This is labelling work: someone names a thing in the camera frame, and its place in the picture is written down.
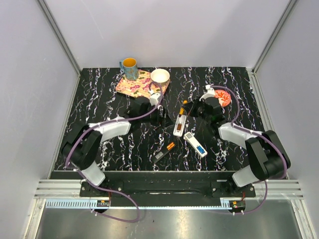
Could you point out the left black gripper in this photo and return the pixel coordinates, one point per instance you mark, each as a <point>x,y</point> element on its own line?
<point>162,120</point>

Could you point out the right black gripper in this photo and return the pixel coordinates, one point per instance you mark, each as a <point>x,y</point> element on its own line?
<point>190,107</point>

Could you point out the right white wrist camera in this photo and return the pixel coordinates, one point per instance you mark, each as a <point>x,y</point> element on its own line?
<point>209,92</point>

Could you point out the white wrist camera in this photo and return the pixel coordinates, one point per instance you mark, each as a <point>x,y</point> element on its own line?
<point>154,98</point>
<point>209,92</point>

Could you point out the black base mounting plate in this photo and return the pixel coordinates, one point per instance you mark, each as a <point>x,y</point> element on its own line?
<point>177,189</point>

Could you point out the white remote dark batteries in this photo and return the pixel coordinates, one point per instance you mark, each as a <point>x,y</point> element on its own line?
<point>179,125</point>

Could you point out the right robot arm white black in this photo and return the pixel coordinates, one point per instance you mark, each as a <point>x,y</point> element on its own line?
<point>266,155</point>

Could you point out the blue battery pair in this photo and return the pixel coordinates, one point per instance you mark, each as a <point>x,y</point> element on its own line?
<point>201,150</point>

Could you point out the black remote orange batteries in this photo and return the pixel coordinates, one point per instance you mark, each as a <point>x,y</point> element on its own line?
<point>158,156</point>

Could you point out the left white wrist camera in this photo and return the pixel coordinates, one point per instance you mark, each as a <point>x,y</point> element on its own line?
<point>154,98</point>

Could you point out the blue floral mug orange inside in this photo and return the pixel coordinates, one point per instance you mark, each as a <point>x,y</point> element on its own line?
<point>130,69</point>

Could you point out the pink floral tray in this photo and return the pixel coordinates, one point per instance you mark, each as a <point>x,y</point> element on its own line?
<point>141,86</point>

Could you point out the red patterned small dish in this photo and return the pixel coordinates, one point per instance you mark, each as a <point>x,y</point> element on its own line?
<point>223,97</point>

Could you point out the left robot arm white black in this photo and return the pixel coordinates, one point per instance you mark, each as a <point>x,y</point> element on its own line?
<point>82,144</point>

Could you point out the white ceramic bowl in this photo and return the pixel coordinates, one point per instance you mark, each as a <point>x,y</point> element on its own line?
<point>160,76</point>

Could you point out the white remote blue batteries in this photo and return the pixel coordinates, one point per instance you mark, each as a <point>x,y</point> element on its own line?
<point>189,137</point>

